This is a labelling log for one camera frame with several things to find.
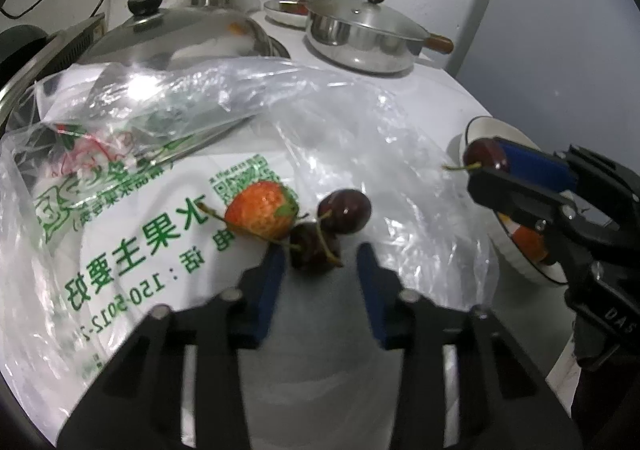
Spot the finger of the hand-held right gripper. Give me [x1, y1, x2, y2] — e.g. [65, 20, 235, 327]
[467, 167, 601, 281]
[494, 137, 640, 221]

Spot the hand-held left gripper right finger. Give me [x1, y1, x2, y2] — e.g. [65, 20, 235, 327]
[356, 244, 583, 450]

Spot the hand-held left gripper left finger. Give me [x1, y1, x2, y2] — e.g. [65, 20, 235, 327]
[57, 245, 287, 450]

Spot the white round plate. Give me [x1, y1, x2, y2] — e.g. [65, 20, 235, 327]
[446, 116, 576, 286]

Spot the dark red cherry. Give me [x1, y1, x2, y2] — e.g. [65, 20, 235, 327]
[317, 188, 373, 234]
[289, 222, 343, 276]
[442, 137, 510, 176]

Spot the orange tangerine segment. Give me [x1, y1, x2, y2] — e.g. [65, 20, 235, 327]
[517, 227, 551, 263]

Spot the clear printed plastic bag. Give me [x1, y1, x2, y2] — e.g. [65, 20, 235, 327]
[0, 57, 501, 381]

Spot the red strawberry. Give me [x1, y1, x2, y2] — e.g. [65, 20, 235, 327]
[224, 181, 301, 241]

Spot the steel saucepan lid, wooden knob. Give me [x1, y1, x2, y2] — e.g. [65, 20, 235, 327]
[305, 0, 431, 43]

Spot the large steel pan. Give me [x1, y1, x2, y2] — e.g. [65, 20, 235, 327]
[0, 25, 292, 166]

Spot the large steel domed lid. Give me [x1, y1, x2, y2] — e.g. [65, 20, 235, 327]
[75, 0, 273, 76]

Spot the small white dish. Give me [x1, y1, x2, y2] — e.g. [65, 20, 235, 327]
[263, 0, 311, 28]

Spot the silver induction cooker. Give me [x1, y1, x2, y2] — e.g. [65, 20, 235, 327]
[0, 12, 108, 96]

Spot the steel saucepan with wooden handle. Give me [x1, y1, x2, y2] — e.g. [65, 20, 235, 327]
[305, 15, 455, 76]

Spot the black wok with wooden handle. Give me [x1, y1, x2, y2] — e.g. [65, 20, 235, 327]
[0, 25, 51, 61]

